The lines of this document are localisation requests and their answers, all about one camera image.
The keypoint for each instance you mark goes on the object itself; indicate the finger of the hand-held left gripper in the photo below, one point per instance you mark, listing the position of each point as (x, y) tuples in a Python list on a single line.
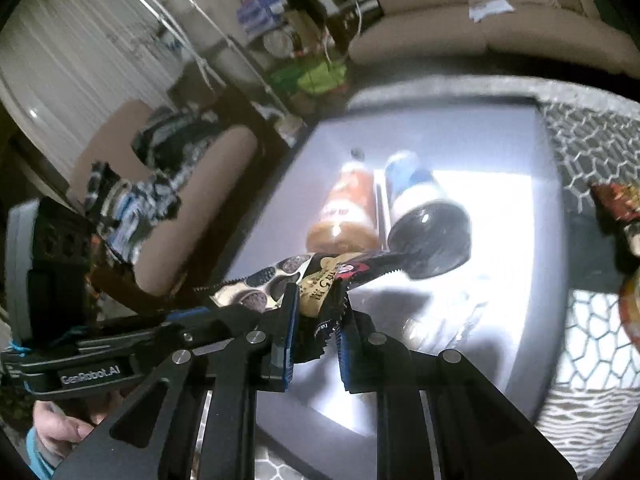
[(215, 320)]

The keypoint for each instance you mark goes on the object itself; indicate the green bag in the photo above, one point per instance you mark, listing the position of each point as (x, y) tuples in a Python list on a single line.
[(312, 77)]

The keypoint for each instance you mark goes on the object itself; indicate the white drying rack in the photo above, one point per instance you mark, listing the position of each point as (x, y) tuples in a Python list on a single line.
[(200, 20)]

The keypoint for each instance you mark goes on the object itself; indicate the tan upholstered chair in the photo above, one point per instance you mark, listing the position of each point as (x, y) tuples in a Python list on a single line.
[(215, 180)]

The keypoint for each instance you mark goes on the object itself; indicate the dark cookie packet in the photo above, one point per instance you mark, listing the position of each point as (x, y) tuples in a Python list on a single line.
[(320, 285)]

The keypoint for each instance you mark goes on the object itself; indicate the striped clothes pile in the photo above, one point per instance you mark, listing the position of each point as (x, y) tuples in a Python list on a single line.
[(150, 195)]

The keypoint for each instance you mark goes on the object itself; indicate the brown sofa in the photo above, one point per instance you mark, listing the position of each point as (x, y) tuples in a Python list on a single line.
[(500, 40)]

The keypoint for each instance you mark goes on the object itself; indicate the person's left forearm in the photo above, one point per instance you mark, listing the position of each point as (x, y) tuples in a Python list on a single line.
[(37, 457)]

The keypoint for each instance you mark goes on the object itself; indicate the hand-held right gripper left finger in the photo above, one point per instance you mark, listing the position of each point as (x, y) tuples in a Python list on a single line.
[(285, 342)]

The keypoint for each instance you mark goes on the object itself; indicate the person's left hand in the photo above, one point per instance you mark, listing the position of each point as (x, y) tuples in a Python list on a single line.
[(60, 427)]

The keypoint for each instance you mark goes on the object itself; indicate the blue and purple folded bundle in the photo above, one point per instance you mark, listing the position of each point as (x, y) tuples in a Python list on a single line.
[(257, 12)]

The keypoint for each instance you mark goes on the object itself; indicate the grey patterned table cloth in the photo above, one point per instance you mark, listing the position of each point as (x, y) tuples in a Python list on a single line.
[(600, 370)]

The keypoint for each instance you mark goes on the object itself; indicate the white paper sheet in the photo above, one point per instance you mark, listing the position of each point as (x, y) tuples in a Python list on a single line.
[(492, 10)]

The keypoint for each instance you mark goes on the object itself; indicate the brown snack packet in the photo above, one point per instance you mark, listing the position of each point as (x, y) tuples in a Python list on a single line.
[(617, 200)]

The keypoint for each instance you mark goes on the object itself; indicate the white curtain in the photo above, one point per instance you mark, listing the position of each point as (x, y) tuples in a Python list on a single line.
[(75, 60)]

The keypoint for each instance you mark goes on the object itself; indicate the blue-white label bottle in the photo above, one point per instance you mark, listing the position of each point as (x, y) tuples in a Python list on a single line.
[(425, 220)]

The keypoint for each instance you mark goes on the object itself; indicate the oval gold tin can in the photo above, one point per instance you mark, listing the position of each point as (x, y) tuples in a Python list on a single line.
[(631, 310)]

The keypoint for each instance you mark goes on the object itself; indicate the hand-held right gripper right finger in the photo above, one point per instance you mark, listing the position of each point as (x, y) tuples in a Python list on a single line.
[(346, 360)]

